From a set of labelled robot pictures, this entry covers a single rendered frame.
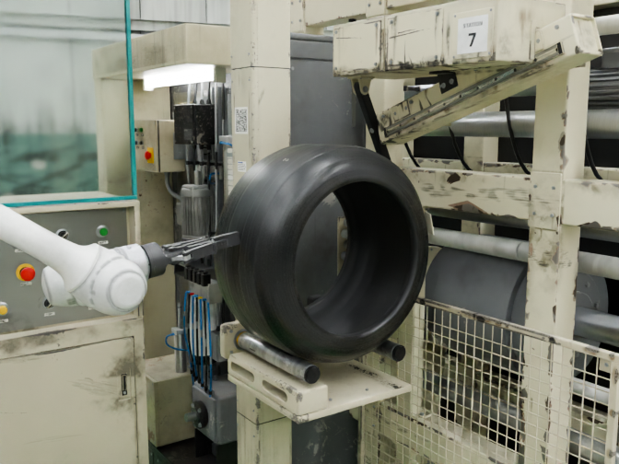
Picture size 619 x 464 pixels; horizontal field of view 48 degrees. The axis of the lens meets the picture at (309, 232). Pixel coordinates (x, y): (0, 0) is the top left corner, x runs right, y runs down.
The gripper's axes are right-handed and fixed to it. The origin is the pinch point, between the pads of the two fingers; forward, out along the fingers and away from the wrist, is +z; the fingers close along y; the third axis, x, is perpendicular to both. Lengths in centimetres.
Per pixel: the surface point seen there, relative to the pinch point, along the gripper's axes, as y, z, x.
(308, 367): -11.1, 11.4, 32.9
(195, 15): 851, 426, -135
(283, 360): -1.4, 10.4, 33.5
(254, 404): 26, 15, 57
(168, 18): 860, 384, -133
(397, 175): -11.0, 45.0, -8.0
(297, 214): -11.4, 13.4, -4.6
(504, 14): -36, 58, -43
